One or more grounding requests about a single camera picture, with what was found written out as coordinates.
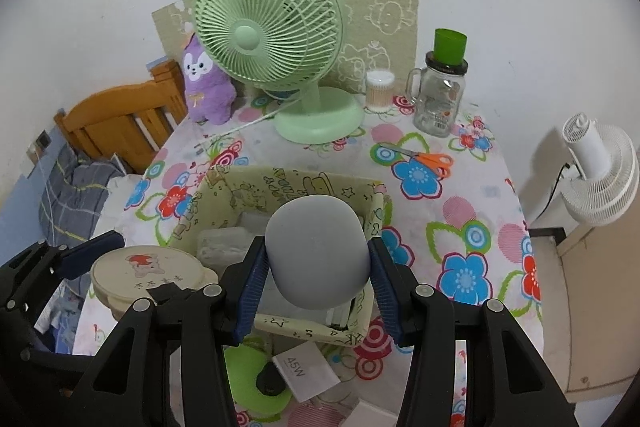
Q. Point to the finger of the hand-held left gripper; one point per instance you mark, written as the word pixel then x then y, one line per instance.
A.
pixel 161 294
pixel 95 252

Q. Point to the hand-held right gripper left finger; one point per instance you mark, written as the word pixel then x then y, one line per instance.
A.
pixel 252 287

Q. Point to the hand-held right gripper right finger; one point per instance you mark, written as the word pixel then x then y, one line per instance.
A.
pixel 385 292

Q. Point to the cream round bear case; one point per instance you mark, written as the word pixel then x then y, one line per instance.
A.
pixel 150 272

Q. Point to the white round device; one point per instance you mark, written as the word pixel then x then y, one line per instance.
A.
pixel 317 252

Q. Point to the green coaster with black object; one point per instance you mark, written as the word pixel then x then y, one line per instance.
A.
pixel 240 377

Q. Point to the black car key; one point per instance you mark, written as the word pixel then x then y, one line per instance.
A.
pixel 272 382

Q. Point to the white charger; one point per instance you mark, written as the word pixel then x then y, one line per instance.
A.
pixel 305 369

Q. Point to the patterned storage box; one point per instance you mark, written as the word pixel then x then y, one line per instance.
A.
pixel 295 184

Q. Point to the white square box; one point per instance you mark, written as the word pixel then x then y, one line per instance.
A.
pixel 372 416

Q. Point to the purple plush toy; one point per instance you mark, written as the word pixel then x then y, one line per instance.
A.
pixel 207 92

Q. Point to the glass jar mug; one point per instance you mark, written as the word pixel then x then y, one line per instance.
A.
pixel 437 102

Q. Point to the cotton swab container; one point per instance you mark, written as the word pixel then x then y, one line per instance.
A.
pixel 379 94

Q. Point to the beige wardrobe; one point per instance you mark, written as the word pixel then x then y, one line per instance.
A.
pixel 590 307

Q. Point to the white standing fan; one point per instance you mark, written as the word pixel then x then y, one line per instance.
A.
pixel 600 177

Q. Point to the green desk fan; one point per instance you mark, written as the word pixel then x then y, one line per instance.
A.
pixel 250 34

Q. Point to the green plastic cup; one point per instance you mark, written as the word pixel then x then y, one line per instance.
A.
pixel 450 47

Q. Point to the green patterned board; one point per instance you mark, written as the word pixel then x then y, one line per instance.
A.
pixel 385 7

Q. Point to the wall socket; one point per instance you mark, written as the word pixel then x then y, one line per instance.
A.
pixel 43 140

